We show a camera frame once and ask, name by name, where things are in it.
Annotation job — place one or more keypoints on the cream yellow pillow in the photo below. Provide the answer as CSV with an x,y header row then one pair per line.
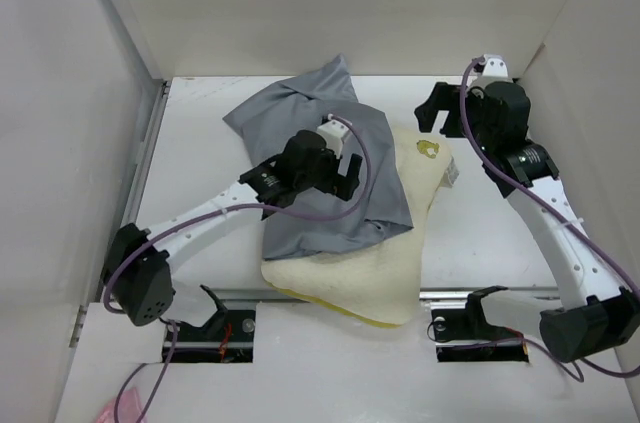
x,y
425,163

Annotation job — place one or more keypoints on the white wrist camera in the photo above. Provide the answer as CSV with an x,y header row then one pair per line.
x,y
491,66
335,133

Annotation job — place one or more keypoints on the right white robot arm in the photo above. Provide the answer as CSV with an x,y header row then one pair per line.
x,y
599,303

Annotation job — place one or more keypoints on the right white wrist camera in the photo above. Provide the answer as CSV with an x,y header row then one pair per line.
x,y
491,66

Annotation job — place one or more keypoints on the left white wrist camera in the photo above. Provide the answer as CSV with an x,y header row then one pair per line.
x,y
335,133

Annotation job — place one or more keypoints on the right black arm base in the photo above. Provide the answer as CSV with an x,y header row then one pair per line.
x,y
462,333

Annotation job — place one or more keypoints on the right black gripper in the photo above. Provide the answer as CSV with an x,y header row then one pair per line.
x,y
442,98

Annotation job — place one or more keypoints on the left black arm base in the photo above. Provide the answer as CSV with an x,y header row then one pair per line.
x,y
202,328

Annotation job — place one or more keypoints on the pink plastic bag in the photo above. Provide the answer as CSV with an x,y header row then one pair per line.
x,y
129,408

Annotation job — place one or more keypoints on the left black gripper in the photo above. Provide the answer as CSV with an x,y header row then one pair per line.
x,y
336,184

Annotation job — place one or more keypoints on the grey pillowcase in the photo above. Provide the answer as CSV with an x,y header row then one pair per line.
x,y
269,118

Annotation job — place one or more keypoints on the aluminium front rail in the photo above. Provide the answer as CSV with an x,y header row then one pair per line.
x,y
346,296

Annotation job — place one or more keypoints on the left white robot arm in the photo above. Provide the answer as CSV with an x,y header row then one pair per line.
x,y
140,266

